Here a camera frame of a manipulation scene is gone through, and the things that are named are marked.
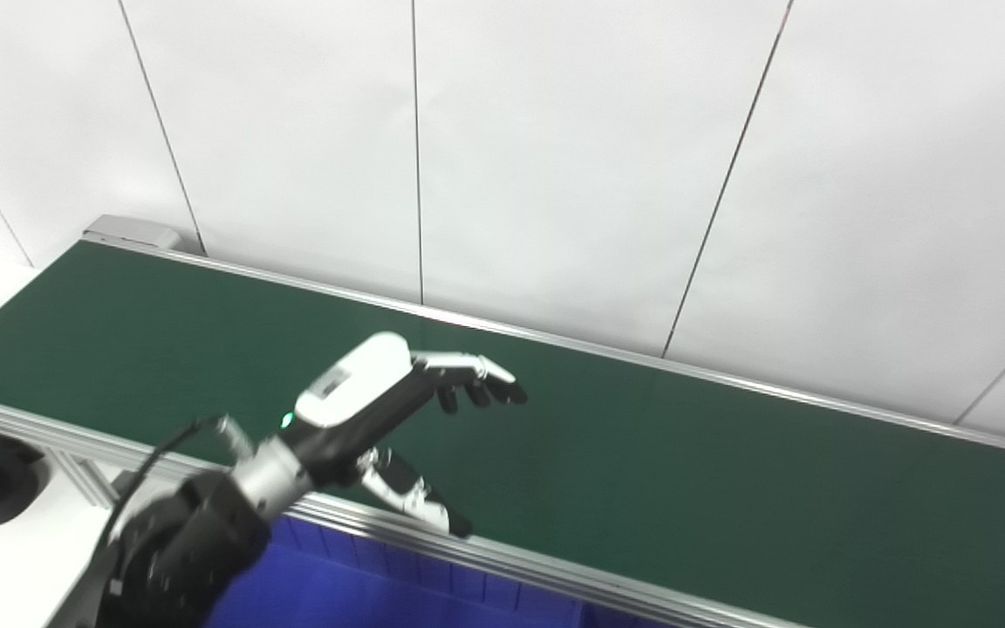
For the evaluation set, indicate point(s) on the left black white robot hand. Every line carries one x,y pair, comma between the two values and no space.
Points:
354,392

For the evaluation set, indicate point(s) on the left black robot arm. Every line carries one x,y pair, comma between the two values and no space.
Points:
188,541

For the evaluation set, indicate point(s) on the blue plastic bin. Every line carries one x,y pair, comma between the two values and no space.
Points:
337,593

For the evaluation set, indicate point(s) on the grey aluminium conveyor support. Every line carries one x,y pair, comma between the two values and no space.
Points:
84,475

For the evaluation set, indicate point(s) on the green conveyor belt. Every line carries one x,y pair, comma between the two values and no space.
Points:
642,453

